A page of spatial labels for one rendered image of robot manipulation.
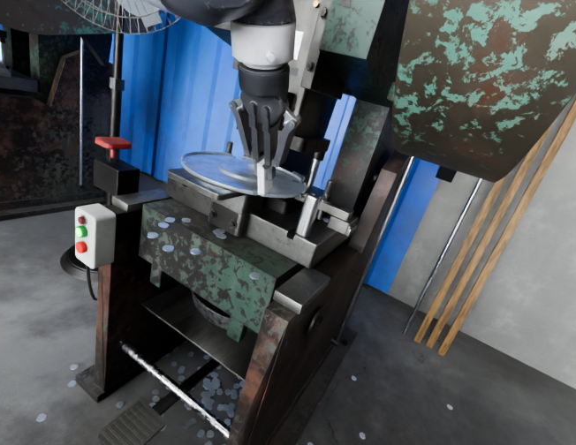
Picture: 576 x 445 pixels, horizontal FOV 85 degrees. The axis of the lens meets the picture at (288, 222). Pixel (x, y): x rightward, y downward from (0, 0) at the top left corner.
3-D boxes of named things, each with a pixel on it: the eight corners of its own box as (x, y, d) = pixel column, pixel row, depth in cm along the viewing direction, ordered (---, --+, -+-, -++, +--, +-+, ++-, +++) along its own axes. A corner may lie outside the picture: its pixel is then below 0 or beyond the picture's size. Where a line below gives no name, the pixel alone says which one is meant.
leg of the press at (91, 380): (98, 404, 93) (111, 86, 60) (75, 381, 97) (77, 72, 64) (265, 285, 171) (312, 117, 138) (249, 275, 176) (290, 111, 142)
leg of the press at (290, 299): (238, 546, 73) (377, 183, 40) (201, 509, 77) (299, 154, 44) (355, 337, 151) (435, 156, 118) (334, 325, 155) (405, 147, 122)
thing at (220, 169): (180, 184, 55) (180, 180, 55) (180, 147, 80) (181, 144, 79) (324, 206, 66) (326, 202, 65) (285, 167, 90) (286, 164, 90)
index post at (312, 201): (305, 237, 67) (318, 196, 63) (293, 231, 68) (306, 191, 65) (311, 234, 69) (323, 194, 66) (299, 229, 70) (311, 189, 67)
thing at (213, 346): (258, 392, 76) (258, 390, 76) (140, 305, 92) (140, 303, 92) (324, 313, 112) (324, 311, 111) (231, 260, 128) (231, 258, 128)
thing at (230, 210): (207, 258, 60) (219, 192, 55) (157, 229, 65) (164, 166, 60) (275, 228, 81) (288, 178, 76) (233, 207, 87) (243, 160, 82)
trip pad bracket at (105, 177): (115, 239, 81) (118, 166, 74) (92, 224, 84) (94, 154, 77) (135, 233, 86) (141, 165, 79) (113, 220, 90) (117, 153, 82)
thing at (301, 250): (309, 269, 67) (317, 245, 65) (164, 193, 84) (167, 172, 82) (352, 235, 93) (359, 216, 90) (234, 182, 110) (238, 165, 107)
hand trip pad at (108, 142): (106, 174, 76) (108, 143, 73) (91, 166, 78) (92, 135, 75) (132, 171, 82) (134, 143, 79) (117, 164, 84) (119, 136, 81)
